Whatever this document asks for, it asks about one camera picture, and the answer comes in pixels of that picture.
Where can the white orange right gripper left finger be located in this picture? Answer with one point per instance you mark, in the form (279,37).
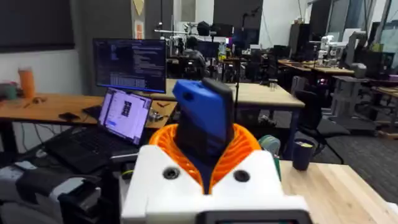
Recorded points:
(152,186)

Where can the white orange right gripper right finger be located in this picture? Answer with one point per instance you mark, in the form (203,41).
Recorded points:
(248,189)

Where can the dark blue cup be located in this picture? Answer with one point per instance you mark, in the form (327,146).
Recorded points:
(302,155)

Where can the black laptop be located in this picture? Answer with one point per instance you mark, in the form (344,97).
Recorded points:
(121,118)

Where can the wooden desk with blue legs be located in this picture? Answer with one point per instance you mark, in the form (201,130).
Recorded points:
(258,93)

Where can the black office chair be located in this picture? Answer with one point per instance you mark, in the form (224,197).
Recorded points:
(314,118)

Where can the grey and black equipment heap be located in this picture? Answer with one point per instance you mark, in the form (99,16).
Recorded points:
(49,193)

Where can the small black device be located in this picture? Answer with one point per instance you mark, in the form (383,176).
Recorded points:
(69,116)

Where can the black computer monitor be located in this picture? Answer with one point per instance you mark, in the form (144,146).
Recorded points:
(129,63)

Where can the long wooden desk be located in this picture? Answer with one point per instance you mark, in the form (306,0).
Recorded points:
(46,107)

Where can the wooden desk with robot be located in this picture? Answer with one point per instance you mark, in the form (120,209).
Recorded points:
(317,68)

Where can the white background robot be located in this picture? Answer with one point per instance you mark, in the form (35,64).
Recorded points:
(327,49)

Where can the orange drinking bottle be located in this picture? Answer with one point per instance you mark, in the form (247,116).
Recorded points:
(26,82)

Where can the teal cup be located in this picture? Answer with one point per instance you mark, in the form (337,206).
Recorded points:
(8,91)

